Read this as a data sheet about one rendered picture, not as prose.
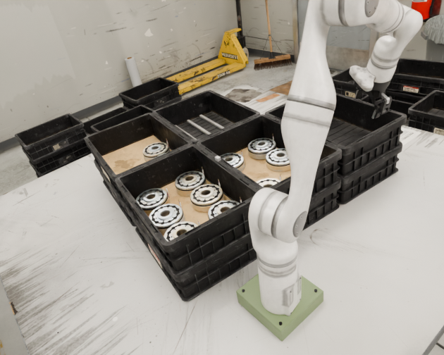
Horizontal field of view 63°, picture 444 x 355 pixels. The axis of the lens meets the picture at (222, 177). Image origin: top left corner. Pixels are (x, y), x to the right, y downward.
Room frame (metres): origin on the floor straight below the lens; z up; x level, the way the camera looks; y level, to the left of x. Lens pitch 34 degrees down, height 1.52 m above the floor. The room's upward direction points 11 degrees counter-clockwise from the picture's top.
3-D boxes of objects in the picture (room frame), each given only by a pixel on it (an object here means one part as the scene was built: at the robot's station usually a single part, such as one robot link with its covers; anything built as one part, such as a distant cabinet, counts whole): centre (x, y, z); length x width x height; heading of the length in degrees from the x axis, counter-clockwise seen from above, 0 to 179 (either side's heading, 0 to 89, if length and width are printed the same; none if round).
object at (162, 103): (2.80, 0.44, 0.37); 0.40 x 0.30 x 0.45; 124
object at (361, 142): (1.14, -0.42, 0.92); 0.40 x 0.30 x 0.02; 26
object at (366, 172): (1.14, -0.42, 0.76); 0.40 x 0.30 x 0.12; 26
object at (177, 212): (0.84, 0.18, 0.86); 0.10 x 0.10 x 0.01
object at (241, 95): (2.03, -0.21, 0.71); 0.22 x 0.19 x 0.01; 34
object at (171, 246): (0.87, 0.12, 0.92); 0.40 x 0.30 x 0.02; 26
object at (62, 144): (2.36, 1.11, 0.37); 0.40 x 0.30 x 0.45; 124
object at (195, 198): (0.90, 0.06, 0.86); 0.10 x 0.10 x 0.01
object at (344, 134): (1.14, -0.42, 0.87); 0.40 x 0.30 x 0.11; 26
